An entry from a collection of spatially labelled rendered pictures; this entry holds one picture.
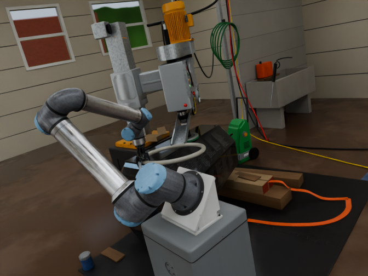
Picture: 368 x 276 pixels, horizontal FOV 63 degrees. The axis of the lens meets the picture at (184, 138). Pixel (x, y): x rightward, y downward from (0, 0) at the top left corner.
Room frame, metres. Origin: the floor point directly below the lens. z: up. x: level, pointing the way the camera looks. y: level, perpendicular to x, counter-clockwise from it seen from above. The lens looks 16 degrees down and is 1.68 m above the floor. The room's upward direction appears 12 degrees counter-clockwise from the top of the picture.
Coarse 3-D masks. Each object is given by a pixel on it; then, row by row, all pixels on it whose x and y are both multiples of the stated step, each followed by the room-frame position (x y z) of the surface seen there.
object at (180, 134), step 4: (188, 112) 2.78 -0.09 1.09; (176, 116) 2.81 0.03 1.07; (188, 116) 2.71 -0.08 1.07; (176, 120) 2.69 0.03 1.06; (188, 120) 2.65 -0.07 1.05; (176, 124) 2.64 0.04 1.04; (188, 124) 2.61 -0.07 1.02; (176, 128) 2.61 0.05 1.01; (180, 128) 2.62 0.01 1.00; (184, 128) 2.61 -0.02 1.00; (188, 128) 2.57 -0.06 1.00; (176, 132) 2.58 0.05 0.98; (180, 132) 2.56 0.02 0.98; (184, 132) 2.54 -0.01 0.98; (172, 136) 2.44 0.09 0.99; (176, 136) 2.51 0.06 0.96; (180, 136) 2.49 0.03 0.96; (184, 136) 2.47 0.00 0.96; (172, 140) 2.39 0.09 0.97; (176, 140) 2.45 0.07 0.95; (180, 140) 2.43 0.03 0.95; (184, 140) 2.34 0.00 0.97; (172, 144) 2.36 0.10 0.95; (172, 148) 2.35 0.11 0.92
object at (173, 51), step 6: (186, 42) 3.12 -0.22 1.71; (192, 42) 3.41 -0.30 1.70; (156, 48) 2.70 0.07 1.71; (162, 48) 2.64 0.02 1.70; (168, 48) 2.62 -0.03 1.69; (174, 48) 2.64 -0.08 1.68; (180, 48) 2.68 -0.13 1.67; (186, 48) 2.99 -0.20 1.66; (192, 48) 3.32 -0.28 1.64; (162, 54) 2.64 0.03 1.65; (168, 54) 2.63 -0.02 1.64; (174, 54) 2.63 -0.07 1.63; (180, 54) 2.67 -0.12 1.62; (186, 54) 2.93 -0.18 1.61; (162, 60) 2.65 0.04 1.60; (168, 60) 2.72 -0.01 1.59; (174, 60) 2.72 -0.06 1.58
